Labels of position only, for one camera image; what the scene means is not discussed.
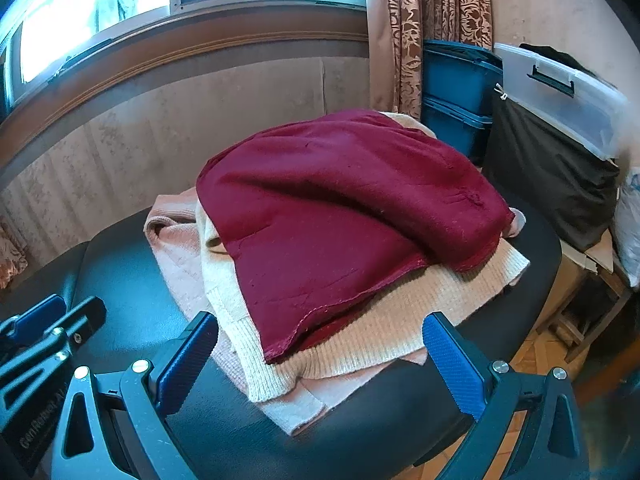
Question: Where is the blue plastic storage box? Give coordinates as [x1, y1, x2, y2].
[422, 39, 503, 116]
[422, 95, 493, 168]

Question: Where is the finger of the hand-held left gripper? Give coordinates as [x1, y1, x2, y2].
[0, 296, 107, 401]
[0, 294, 68, 347]

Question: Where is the black fabric bag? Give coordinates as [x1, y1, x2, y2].
[482, 91, 621, 253]

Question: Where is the white box device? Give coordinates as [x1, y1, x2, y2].
[492, 42, 632, 161]

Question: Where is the pink knit sweater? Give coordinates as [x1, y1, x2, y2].
[143, 187, 428, 436]

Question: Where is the brown patterned curtain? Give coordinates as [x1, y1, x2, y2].
[367, 0, 496, 121]
[0, 215, 29, 291]

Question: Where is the dark red hooded sweatshirt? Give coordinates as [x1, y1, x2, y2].
[196, 108, 517, 366]

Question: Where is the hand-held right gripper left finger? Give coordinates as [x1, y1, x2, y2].
[50, 311, 219, 480]

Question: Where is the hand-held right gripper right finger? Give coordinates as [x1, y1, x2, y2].
[422, 311, 591, 480]

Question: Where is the wood framed window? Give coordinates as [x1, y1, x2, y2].
[0, 0, 371, 126]

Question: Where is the cream knit sweater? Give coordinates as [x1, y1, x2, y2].
[195, 110, 531, 403]

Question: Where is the black leather bench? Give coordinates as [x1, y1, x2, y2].
[0, 195, 563, 480]

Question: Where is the white plastic bag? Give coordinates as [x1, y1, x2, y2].
[612, 165, 640, 288]

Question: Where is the dark cloth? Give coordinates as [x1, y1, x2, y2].
[520, 43, 598, 81]

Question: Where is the wooden stool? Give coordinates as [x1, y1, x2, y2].
[547, 265, 636, 363]

